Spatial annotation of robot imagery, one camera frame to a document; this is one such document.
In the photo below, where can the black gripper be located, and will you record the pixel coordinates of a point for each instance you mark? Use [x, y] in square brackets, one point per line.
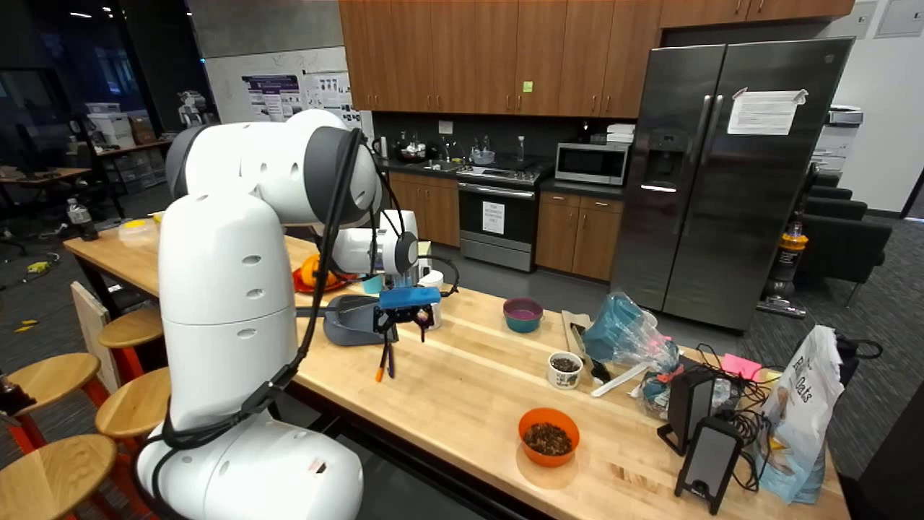
[404, 316]

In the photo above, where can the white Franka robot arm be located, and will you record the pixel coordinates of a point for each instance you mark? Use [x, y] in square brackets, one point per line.
[233, 320]

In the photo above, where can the black pen with orange cap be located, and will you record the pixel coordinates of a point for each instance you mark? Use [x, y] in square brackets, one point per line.
[381, 369]

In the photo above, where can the teal and purple bowl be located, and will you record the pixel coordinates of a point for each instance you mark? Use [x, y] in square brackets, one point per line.
[524, 316]

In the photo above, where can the orange bowl with food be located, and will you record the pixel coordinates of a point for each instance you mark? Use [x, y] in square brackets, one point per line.
[549, 437]

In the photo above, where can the orange plush ball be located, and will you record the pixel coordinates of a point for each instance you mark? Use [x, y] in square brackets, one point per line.
[309, 274]

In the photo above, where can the brown narrow base cabinet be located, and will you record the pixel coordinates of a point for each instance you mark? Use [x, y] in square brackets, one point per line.
[433, 203]

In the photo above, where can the white oven door label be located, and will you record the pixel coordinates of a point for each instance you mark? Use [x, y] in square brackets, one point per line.
[491, 219]

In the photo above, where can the stainless steel oven range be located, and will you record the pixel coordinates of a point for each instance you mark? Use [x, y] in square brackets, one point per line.
[498, 219]

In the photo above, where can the small white cup dark contents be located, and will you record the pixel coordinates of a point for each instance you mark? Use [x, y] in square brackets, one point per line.
[565, 371]

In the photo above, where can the brown two-door base cabinet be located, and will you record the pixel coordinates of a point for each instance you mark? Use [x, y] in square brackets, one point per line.
[579, 235]

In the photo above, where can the blue plastic bag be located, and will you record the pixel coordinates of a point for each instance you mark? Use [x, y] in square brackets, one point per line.
[622, 333]

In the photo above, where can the white stick utensil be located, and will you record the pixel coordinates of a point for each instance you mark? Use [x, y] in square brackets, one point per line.
[622, 379]

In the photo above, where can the silver microwave oven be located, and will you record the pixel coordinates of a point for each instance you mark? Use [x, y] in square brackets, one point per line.
[591, 163]

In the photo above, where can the clear plastic container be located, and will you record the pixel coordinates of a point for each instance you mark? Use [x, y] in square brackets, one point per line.
[136, 235]

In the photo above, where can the black speaker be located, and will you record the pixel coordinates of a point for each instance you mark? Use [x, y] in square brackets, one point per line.
[709, 465]
[690, 404]

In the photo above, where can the pale wooden chair back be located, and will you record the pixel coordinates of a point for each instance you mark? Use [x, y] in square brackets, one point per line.
[87, 323]

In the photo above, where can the pink sticky notepad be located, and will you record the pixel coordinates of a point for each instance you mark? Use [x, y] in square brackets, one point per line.
[739, 369]

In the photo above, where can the stainless steel refrigerator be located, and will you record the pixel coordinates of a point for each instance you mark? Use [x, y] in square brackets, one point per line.
[731, 184]

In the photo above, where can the yellow upright vacuum cleaner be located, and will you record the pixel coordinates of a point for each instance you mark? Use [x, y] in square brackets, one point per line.
[786, 264]

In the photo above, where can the white printed paper bag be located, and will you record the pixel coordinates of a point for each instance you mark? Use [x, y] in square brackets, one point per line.
[803, 423]

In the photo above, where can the white paper sheet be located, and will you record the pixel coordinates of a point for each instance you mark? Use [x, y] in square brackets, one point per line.
[765, 115]

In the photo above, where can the black sofa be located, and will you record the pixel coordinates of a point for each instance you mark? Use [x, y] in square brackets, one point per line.
[840, 226]

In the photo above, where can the brown cabinets above refrigerator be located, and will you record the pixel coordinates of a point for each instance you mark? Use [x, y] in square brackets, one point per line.
[752, 10]

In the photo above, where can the white wall poster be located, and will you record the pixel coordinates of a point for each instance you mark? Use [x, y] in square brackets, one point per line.
[279, 90]

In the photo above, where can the wide brown wall cabinets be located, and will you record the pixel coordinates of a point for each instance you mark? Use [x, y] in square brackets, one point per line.
[501, 54]

